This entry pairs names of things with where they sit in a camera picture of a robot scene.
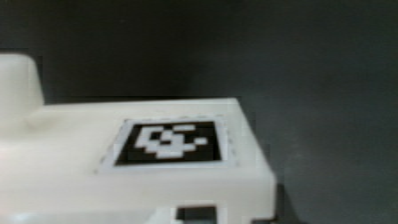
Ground white drawer box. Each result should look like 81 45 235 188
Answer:
0 53 278 224

